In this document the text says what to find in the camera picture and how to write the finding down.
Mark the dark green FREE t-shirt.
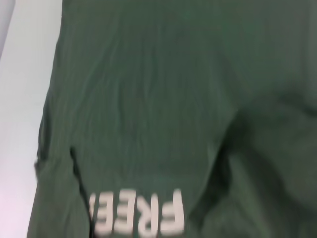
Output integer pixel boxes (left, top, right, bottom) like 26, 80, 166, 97
26, 0, 317, 238

